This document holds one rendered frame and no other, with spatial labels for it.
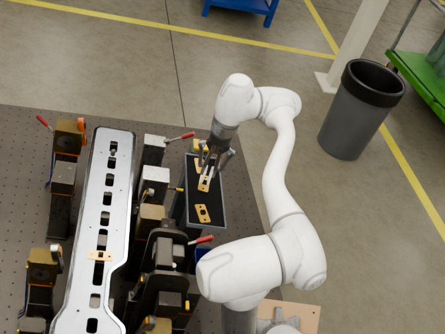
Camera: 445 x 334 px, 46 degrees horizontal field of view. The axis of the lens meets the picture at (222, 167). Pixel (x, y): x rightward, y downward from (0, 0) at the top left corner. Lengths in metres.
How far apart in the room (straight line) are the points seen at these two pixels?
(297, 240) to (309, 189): 2.73
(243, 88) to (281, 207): 0.41
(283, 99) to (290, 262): 0.60
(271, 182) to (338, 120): 2.90
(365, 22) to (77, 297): 4.01
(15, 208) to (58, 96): 1.93
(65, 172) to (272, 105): 0.85
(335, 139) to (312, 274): 3.14
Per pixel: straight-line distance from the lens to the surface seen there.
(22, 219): 2.32
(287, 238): 1.30
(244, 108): 1.62
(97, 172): 2.11
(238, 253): 1.25
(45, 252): 1.78
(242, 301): 1.30
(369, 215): 4.09
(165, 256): 1.63
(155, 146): 2.20
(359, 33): 5.17
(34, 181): 2.47
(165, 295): 1.63
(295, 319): 2.02
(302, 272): 1.28
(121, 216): 1.96
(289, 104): 1.68
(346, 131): 4.30
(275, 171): 1.46
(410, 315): 3.64
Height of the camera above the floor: 2.45
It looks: 39 degrees down
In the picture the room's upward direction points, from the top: 21 degrees clockwise
